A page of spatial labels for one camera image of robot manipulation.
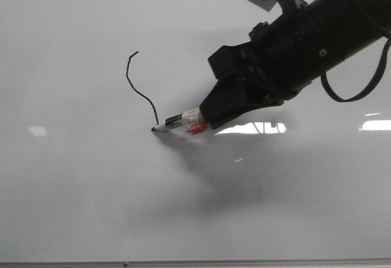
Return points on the black whiteboard marker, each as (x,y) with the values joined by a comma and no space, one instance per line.
(183,119)

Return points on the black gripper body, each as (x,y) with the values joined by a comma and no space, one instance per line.
(280,59)

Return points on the red tape on marker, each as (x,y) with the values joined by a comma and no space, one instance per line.
(199,127)

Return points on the grey metal whiteboard frame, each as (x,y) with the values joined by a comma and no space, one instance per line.
(359,262)

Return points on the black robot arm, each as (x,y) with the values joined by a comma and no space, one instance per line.
(352,25)

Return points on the white glossy whiteboard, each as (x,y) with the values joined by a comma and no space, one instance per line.
(83,177)

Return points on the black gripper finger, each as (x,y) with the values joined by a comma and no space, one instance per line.
(235,94)

